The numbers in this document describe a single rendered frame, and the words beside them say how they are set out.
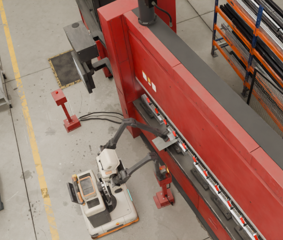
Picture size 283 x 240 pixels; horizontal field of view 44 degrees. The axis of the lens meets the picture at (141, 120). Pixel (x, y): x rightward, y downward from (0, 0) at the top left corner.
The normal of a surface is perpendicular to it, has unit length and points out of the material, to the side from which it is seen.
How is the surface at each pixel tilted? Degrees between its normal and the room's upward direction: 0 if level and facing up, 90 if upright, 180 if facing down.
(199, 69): 0
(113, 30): 90
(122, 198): 0
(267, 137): 0
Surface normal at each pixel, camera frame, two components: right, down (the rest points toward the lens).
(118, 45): 0.50, 0.68
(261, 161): -0.11, -0.58
